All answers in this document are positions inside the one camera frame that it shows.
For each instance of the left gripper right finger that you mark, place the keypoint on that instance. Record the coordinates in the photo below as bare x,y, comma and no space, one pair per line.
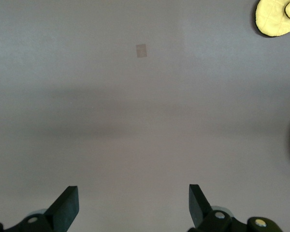
199,210

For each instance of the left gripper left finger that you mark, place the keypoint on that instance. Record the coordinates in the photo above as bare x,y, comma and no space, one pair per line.
62,207

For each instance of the small brown tape patch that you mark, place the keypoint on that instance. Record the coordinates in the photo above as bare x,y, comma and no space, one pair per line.
141,51

